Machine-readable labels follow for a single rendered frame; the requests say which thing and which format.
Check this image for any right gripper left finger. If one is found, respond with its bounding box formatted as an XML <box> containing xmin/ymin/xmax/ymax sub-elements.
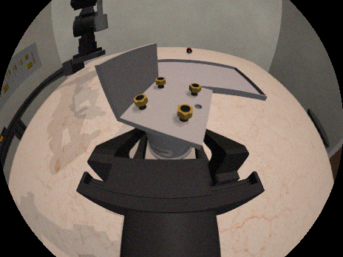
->
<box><xmin>92</xmin><ymin>128</ymin><xmax>147</xmax><ymax>159</ymax></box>

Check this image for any grey l-shaped metal bracket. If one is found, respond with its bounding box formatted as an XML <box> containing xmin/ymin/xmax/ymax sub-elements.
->
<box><xmin>95</xmin><ymin>43</ymin><xmax>213</xmax><ymax>150</ymax></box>

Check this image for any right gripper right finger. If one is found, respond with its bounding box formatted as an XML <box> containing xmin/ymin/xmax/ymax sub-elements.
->
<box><xmin>194</xmin><ymin>129</ymin><xmax>249</xmax><ymax>180</ymax></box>

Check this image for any brass hex nut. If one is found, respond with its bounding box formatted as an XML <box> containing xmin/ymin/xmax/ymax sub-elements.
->
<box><xmin>177</xmin><ymin>104</ymin><xmax>193</xmax><ymax>120</ymax></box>
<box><xmin>133</xmin><ymin>95</ymin><xmax>148</xmax><ymax>107</ymax></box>
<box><xmin>155</xmin><ymin>77</ymin><xmax>166</xmax><ymax>85</ymax></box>
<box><xmin>189</xmin><ymin>83</ymin><xmax>202</xmax><ymax>93</ymax></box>

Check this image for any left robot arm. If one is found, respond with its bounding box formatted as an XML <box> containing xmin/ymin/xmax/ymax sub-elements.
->
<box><xmin>70</xmin><ymin>0</ymin><xmax>102</xmax><ymax>59</ymax></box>

